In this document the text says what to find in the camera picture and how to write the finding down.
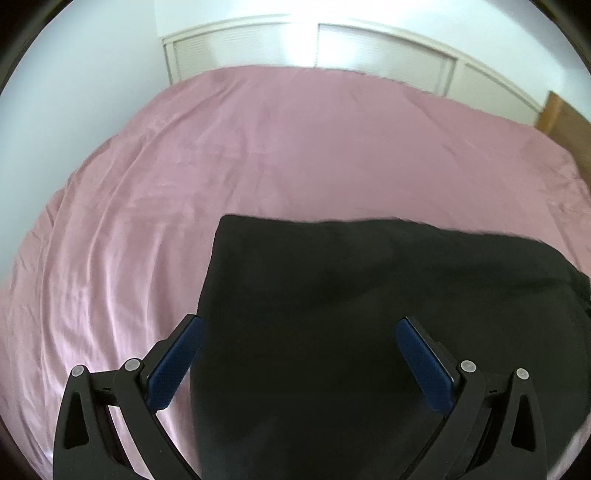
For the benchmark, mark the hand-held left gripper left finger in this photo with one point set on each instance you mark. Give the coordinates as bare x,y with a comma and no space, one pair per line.
173,367

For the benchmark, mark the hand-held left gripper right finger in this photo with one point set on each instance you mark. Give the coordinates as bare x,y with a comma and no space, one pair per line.
427,367

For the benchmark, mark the pink bed sheet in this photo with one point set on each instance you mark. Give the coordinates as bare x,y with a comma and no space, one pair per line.
231,161

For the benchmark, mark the white louvered closet door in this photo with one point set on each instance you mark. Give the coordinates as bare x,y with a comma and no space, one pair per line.
369,55

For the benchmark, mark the black garment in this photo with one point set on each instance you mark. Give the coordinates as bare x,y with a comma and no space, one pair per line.
369,323

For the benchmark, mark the wooden headboard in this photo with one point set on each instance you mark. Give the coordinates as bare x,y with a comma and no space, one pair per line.
561,115

